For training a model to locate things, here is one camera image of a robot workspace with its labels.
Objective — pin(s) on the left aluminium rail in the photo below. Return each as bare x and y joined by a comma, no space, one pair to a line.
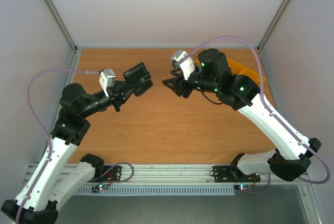
61,143

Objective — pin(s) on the aluminium rail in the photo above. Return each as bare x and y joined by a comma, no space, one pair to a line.
170,174
61,143

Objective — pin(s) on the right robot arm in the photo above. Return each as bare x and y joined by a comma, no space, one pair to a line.
212,73

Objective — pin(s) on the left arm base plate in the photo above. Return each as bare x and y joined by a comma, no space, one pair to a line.
109,173

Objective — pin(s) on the yellow bin with circle cards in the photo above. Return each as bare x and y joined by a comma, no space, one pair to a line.
236,67

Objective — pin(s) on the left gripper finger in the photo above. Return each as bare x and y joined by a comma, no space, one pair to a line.
123,85
127,95

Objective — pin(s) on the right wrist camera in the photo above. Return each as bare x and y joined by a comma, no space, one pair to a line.
180,59

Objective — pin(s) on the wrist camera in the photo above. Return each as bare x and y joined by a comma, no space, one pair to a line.
180,59
107,80

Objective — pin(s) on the black card holder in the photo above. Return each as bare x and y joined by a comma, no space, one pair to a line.
140,77

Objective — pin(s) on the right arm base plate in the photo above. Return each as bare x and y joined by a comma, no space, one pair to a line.
224,174

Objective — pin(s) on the left circuit board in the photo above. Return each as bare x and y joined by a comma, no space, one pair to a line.
99,188

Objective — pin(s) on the yellow bin with green cards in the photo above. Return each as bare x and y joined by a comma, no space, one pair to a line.
197,63

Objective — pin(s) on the yellow bin with red cards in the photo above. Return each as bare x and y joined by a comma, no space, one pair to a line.
254,76

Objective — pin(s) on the front aluminium rail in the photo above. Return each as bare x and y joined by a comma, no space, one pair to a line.
170,174

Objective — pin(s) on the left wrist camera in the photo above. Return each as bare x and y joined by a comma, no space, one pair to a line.
107,80

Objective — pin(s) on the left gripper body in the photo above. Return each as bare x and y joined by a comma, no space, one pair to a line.
115,97

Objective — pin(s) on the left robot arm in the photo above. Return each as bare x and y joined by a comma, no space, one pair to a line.
43,197

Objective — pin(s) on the right circuit board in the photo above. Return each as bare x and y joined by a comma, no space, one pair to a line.
243,187

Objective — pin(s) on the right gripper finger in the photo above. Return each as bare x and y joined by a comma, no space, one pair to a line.
172,82
176,72

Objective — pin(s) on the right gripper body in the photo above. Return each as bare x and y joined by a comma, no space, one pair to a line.
182,87

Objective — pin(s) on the grey slotted cable duct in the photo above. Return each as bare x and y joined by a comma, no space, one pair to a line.
157,190

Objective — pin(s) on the circuit board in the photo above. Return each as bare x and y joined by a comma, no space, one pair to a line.
243,187
99,188

